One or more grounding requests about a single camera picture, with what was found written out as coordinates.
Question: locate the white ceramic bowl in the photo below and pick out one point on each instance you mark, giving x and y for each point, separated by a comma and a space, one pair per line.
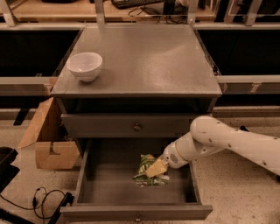
85, 66

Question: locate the cardboard box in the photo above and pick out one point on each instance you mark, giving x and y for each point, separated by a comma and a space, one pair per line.
46, 132

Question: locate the wooden desk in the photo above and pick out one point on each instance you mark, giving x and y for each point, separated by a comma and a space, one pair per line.
59, 11

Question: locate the closed grey top drawer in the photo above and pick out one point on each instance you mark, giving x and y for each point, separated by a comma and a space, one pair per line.
127, 125

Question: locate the black keyboard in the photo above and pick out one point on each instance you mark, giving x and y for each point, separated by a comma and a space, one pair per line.
125, 4

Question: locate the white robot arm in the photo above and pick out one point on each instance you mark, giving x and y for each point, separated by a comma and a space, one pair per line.
207, 136

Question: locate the black bin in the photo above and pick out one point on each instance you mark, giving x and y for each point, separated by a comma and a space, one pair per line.
7, 171

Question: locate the open grey middle drawer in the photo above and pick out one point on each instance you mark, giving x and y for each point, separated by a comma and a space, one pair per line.
106, 190

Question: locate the grey drawer cabinet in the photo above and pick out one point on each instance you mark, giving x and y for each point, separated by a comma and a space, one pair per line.
146, 69

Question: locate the green jalapeno chip bag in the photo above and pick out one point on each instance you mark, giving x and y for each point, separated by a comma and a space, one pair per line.
142, 180

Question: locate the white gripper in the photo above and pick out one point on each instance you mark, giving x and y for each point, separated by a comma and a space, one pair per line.
171, 157

